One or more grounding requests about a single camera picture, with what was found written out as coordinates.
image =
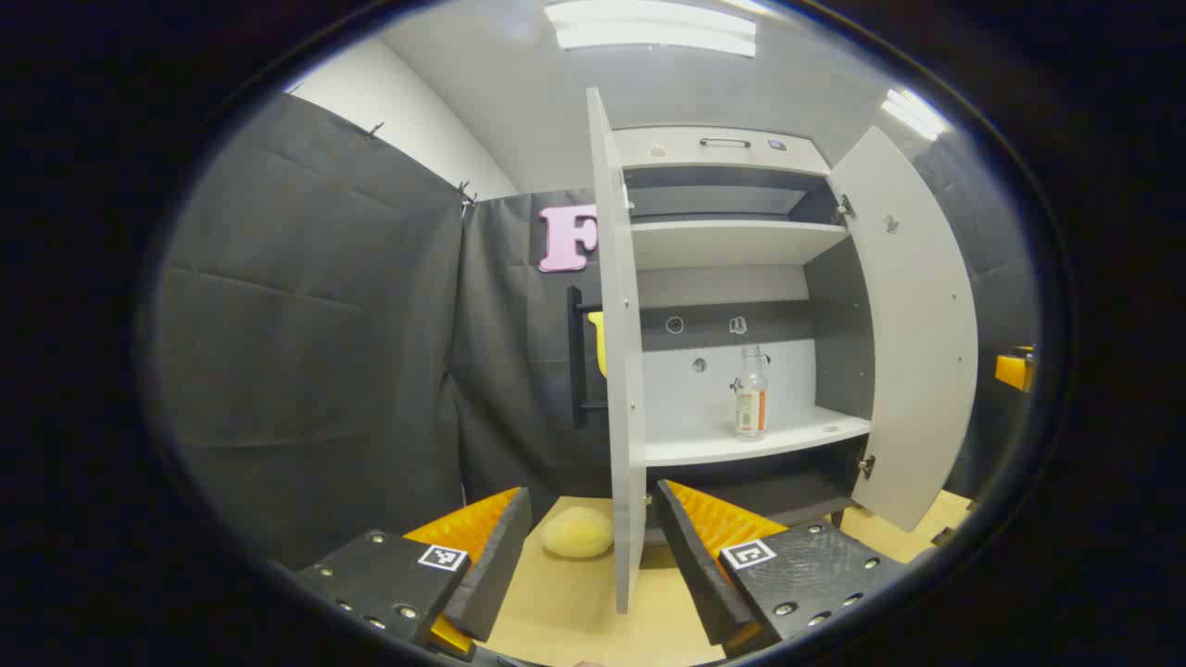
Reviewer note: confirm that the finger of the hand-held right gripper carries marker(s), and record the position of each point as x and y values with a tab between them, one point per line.
1015	371

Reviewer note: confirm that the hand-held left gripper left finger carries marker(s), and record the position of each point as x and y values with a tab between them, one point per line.
496	574

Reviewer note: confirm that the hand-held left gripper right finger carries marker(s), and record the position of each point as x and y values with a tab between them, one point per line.
695	574

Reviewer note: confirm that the clear glass bottle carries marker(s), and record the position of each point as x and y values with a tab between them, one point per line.
750	408

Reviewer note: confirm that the grey and white cabinet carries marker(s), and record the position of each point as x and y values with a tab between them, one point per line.
704	408

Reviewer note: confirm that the metal door hinge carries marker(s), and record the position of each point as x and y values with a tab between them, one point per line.
843	209
867	466

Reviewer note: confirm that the light grey cabinet drawer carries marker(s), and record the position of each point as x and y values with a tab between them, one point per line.
676	150

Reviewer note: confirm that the yellow round sponge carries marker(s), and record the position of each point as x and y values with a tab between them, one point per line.
576	533

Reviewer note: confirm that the small ceiling light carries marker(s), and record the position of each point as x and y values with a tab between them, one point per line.
913	113

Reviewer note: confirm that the black backdrop cloth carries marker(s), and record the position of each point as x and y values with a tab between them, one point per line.
306	371

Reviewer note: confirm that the large ceiling light panel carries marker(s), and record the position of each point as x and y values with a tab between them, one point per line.
653	28

